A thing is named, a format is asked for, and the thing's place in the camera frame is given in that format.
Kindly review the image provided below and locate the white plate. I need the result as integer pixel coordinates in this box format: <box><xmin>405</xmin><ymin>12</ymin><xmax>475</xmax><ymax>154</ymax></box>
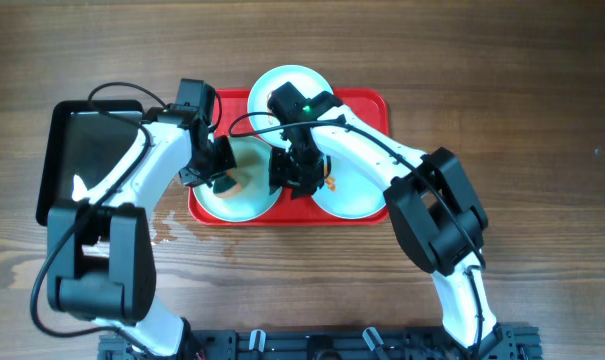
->
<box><xmin>192</xmin><ymin>137</ymin><xmax>281</xmax><ymax>222</ymax></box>
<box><xmin>312</xmin><ymin>157</ymin><xmax>385</xmax><ymax>220</ymax></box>
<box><xmin>247</xmin><ymin>65</ymin><xmax>333</xmax><ymax>131</ymax></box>

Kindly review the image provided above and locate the black water basin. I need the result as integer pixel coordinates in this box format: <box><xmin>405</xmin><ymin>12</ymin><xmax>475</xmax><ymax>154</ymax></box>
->
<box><xmin>35</xmin><ymin>100</ymin><xmax>143</xmax><ymax>226</ymax></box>

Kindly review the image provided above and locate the orange green sponge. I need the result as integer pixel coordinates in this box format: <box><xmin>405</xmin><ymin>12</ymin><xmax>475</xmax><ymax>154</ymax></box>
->
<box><xmin>212</xmin><ymin>171</ymin><xmax>243</xmax><ymax>198</ymax></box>

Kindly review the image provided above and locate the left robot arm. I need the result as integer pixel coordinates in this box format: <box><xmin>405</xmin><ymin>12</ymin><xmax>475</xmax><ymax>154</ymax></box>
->
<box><xmin>33</xmin><ymin>101</ymin><xmax>231</xmax><ymax>359</ymax></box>

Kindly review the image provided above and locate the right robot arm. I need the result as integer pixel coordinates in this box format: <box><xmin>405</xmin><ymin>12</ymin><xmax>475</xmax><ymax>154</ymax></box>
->
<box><xmin>267</xmin><ymin>82</ymin><xmax>498</xmax><ymax>358</ymax></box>

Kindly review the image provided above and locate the red plastic tray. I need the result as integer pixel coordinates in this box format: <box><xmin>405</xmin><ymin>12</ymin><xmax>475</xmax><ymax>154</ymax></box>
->
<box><xmin>188</xmin><ymin>88</ymin><xmax>389</xmax><ymax>226</ymax></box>

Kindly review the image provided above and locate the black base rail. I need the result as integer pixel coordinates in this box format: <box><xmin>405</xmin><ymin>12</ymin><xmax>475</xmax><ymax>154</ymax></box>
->
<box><xmin>97</xmin><ymin>324</ymin><xmax>543</xmax><ymax>360</ymax></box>

